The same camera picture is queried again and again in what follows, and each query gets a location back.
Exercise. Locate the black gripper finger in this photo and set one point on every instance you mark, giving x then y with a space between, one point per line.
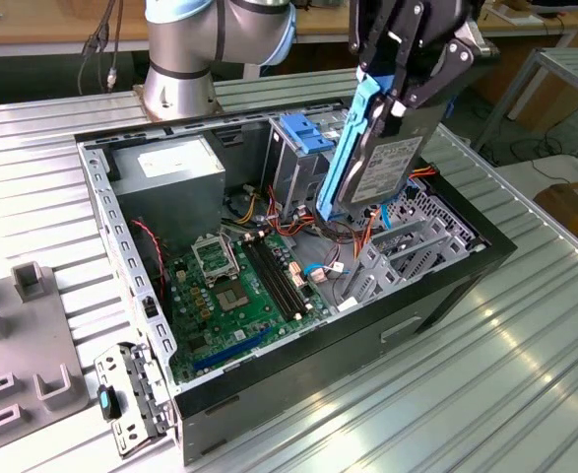
458 56
387 29

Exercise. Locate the hard disk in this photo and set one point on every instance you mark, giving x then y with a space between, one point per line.
382 167

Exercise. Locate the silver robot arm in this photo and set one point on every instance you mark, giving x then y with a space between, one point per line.
180 54

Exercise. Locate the grey disk bay cage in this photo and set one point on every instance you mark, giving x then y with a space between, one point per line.
416 241

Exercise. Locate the wooden desk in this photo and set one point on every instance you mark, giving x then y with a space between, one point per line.
47 24
530 24

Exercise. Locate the white side table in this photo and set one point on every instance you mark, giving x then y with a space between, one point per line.
539 170

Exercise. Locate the grey optical drive cage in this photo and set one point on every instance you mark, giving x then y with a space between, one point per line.
293 167

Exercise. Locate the black RAM slot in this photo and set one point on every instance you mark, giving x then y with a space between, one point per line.
281 276
267 276
289 276
274 276

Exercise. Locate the grey power supply unit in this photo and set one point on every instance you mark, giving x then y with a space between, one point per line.
170 197

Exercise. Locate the CPU socket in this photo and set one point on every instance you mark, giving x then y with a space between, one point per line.
229 298

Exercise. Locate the green motherboard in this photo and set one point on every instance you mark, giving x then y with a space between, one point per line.
249 325

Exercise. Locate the black open PC case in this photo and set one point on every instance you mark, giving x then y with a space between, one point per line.
318 374

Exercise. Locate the blue expansion slot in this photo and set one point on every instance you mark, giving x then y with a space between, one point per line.
229 351

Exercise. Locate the grey parts rack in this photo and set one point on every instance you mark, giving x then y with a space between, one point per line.
18 335

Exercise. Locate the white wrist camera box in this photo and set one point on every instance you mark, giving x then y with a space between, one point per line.
480 42

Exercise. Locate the blue plastic drive bracket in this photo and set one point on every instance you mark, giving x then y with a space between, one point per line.
308 135

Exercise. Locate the metal slot cover bracket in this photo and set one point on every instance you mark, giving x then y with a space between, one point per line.
116 433

